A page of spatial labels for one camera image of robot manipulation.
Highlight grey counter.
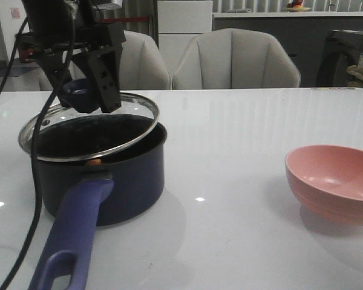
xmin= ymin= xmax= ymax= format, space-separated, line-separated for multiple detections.
xmin=213 ymin=11 xmax=363 ymax=87

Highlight glass lid with blue knob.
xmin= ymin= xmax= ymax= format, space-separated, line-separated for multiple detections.
xmin=36 ymin=79 xmax=160 ymax=162

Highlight white cabinet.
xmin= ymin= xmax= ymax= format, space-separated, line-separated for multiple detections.
xmin=157 ymin=1 xmax=213 ymax=75

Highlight left grey upholstered chair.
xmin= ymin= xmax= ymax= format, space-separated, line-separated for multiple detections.
xmin=38 ymin=30 xmax=172 ymax=91

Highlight red barrier belt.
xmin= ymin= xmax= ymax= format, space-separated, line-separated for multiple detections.
xmin=99 ymin=16 xmax=151 ymax=23

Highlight pink bowl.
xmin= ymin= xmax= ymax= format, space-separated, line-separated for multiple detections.
xmin=285 ymin=145 xmax=363 ymax=225

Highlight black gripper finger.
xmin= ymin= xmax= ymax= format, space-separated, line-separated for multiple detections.
xmin=36 ymin=53 xmax=71 ymax=108
xmin=72 ymin=45 xmax=123 ymax=113

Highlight black cable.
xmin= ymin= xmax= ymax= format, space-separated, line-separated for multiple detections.
xmin=0 ymin=0 xmax=78 ymax=290

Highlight grey upholstered chair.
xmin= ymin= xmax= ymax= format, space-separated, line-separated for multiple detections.
xmin=38 ymin=30 xmax=172 ymax=91
xmin=172 ymin=28 xmax=301 ymax=90

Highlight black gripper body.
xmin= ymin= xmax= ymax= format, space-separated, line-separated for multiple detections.
xmin=16 ymin=1 xmax=125 ymax=60

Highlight orange ham slices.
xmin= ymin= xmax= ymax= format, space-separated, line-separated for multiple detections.
xmin=85 ymin=158 xmax=102 ymax=166

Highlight beige cushion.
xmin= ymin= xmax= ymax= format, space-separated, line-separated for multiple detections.
xmin=347 ymin=65 xmax=363 ymax=88

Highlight right grey upholstered chair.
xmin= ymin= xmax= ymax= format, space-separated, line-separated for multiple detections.
xmin=172 ymin=28 xmax=301 ymax=90

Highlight fruit plate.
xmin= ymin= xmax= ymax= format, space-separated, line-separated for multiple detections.
xmin=284 ymin=0 xmax=312 ymax=13

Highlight dark appliance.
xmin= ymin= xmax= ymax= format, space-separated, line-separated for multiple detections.
xmin=316 ymin=30 xmax=363 ymax=87

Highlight dark blue saucepan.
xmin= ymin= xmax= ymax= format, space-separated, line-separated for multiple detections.
xmin=29 ymin=123 xmax=167 ymax=289

